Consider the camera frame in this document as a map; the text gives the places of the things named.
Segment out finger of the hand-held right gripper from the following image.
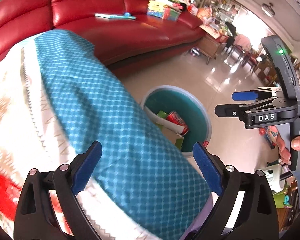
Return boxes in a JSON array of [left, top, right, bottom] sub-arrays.
[[231, 87, 282, 101], [214, 97, 285, 117]]

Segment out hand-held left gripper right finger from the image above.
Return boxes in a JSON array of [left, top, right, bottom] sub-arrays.
[[187, 142, 280, 240]]

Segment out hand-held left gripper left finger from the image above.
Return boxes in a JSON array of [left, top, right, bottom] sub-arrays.
[[14, 140, 103, 240]]

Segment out teal plastic bin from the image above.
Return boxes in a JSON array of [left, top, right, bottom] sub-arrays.
[[140, 85, 212, 158]]

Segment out white green carton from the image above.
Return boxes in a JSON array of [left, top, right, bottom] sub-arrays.
[[162, 127, 185, 153]]

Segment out red yellow snack wrapper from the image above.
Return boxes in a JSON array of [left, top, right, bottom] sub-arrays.
[[166, 111, 190, 135]]

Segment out orange red wrapper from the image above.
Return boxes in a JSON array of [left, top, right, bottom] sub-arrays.
[[0, 171, 23, 216]]

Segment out colourful floor toy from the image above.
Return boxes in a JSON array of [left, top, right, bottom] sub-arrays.
[[259, 126, 278, 148]]

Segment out pink cloth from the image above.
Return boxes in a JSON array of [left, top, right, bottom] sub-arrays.
[[234, 34, 252, 53]]

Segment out patchwork printed cloth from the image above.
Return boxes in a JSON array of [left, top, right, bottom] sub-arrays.
[[0, 29, 213, 240]]

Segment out low wooden table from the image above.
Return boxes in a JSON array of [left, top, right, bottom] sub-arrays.
[[196, 24, 228, 66]]

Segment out black chair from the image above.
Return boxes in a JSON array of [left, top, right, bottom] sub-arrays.
[[224, 21, 238, 50]]

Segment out white plastic stool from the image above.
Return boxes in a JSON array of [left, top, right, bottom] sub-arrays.
[[263, 164, 287, 196]]

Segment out ceiling fan lamp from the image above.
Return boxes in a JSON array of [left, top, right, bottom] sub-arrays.
[[261, 2, 276, 17]]

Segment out cluttered toy pile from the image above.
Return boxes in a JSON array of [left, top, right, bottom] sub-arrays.
[[185, 0, 231, 35]]

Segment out stack of colourful toy boxes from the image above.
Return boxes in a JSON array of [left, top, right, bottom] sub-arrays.
[[146, 0, 183, 22]]

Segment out thin teal book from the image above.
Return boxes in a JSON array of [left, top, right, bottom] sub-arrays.
[[94, 12, 137, 21]]

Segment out red leather sofa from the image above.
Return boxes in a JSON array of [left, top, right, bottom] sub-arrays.
[[0, 0, 208, 71]]

